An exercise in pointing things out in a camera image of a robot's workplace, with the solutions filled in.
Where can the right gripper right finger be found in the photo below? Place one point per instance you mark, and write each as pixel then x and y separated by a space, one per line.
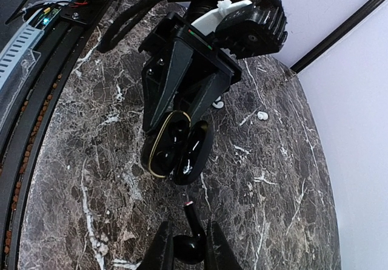
pixel 218 253

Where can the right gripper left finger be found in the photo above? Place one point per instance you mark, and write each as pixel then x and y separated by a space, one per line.
pixel 160 253

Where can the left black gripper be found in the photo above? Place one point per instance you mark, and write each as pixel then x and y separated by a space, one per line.
pixel 185 71

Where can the black earbud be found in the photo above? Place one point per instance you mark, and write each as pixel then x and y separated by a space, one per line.
pixel 190 249

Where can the black charging case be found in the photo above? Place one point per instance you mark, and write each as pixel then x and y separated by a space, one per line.
pixel 179 147

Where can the white earbud near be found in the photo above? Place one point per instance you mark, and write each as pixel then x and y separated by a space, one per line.
pixel 218 103

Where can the white earbud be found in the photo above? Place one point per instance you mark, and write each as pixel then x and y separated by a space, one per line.
pixel 218 103
pixel 263 116

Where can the white earbud far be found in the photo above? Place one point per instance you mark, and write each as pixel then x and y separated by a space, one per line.
pixel 263 116

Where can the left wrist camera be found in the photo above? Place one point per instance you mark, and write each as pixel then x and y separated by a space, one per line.
pixel 245 28

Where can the left black frame post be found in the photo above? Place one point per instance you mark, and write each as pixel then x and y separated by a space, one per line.
pixel 341 31

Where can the white slotted cable duct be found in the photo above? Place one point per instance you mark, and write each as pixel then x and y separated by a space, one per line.
pixel 24 39

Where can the black front rail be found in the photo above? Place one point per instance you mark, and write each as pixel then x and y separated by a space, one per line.
pixel 47 66

